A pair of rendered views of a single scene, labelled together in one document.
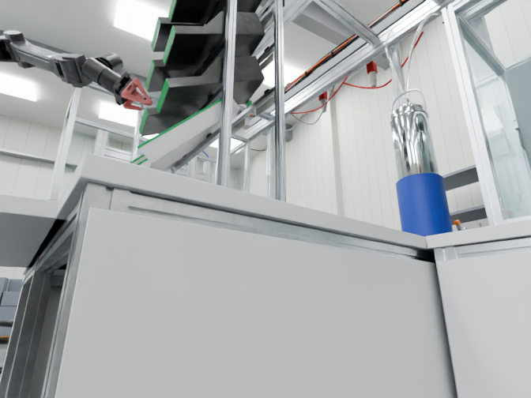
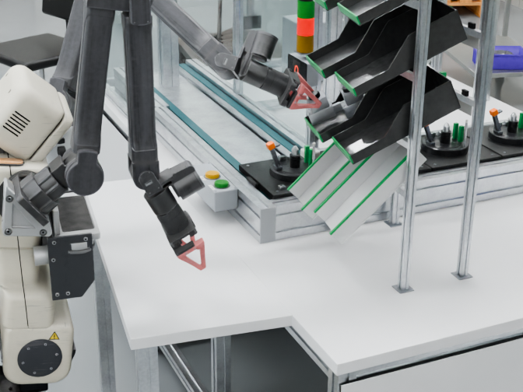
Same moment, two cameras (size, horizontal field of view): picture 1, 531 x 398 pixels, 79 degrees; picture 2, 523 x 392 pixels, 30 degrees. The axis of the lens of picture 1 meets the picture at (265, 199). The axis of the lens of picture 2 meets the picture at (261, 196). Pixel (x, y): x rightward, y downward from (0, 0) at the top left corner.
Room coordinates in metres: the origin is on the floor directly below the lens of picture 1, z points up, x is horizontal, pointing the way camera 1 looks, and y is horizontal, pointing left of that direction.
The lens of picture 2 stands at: (-1.40, -0.04, 2.01)
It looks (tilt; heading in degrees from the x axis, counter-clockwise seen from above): 24 degrees down; 13
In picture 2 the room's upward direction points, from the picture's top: 1 degrees clockwise
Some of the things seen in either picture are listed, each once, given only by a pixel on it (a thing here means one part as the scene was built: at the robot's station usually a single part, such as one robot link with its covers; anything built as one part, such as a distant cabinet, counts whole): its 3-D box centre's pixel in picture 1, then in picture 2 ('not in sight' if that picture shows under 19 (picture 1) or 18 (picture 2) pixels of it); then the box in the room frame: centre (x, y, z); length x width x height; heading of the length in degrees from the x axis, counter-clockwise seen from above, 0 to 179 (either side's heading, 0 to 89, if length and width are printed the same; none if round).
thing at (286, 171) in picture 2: not in sight; (294, 169); (1.07, 0.45, 0.98); 0.14 x 0.14 x 0.02
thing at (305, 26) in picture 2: not in sight; (305, 26); (1.29, 0.47, 1.33); 0.05 x 0.05 x 0.05
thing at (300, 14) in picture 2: not in sight; (306, 8); (1.29, 0.47, 1.38); 0.05 x 0.05 x 0.05
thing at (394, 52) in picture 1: (404, 122); not in sight; (1.38, -0.69, 1.56); 0.04 x 0.04 x 1.39; 38
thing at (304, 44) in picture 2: not in sight; (305, 42); (1.29, 0.47, 1.28); 0.05 x 0.05 x 0.05
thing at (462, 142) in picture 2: not in sight; (446, 134); (1.37, 0.05, 1.01); 0.24 x 0.24 x 0.13; 38
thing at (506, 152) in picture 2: not in sight; (513, 124); (1.52, -0.14, 1.01); 0.24 x 0.24 x 0.13; 38
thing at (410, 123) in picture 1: (411, 134); not in sight; (1.08, -0.55, 1.32); 0.14 x 0.14 x 0.38
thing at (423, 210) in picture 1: (423, 216); not in sight; (1.08, -0.55, 0.99); 0.16 x 0.16 x 0.27
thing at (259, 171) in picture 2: not in sight; (294, 176); (1.07, 0.45, 0.96); 0.24 x 0.24 x 0.02; 38
